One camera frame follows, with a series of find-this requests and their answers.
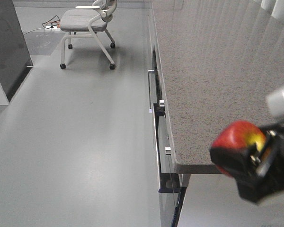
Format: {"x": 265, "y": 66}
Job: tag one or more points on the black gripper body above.
{"x": 264, "y": 173}

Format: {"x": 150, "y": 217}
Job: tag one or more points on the red yellow apple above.
{"x": 231, "y": 149}

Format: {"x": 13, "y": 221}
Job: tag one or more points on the grey speckled kitchen island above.
{"x": 217, "y": 61}

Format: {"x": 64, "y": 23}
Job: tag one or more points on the grey office chair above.
{"x": 86, "y": 22}

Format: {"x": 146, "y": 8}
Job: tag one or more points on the dark grey panel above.
{"x": 15, "y": 60}

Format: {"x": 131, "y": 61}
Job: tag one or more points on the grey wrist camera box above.
{"x": 275, "y": 103}

